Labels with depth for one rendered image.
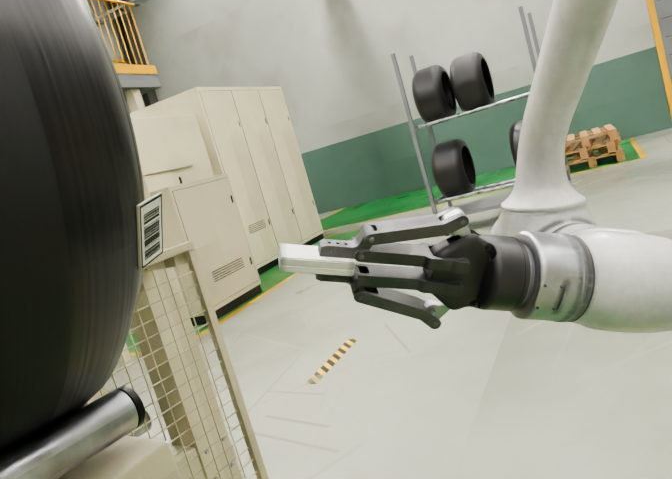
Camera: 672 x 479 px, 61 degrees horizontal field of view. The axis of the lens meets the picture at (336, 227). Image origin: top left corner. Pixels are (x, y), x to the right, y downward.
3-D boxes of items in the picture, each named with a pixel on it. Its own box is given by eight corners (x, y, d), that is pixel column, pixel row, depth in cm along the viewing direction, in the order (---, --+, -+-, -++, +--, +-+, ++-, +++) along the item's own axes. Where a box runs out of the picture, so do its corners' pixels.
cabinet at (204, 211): (212, 323, 504) (168, 186, 490) (165, 331, 529) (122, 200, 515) (264, 290, 584) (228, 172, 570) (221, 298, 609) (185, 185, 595)
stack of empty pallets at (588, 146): (627, 159, 763) (620, 127, 758) (556, 175, 803) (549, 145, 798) (623, 149, 876) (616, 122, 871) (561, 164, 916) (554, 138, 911)
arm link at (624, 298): (588, 346, 55) (521, 306, 67) (728, 353, 57) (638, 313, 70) (608, 234, 53) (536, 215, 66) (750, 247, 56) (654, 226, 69)
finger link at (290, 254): (354, 270, 53) (356, 262, 53) (280, 264, 52) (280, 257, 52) (350, 255, 56) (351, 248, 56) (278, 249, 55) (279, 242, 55)
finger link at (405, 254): (468, 276, 55) (472, 263, 54) (355, 265, 53) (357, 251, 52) (455, 257, 58) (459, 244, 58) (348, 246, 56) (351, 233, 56)
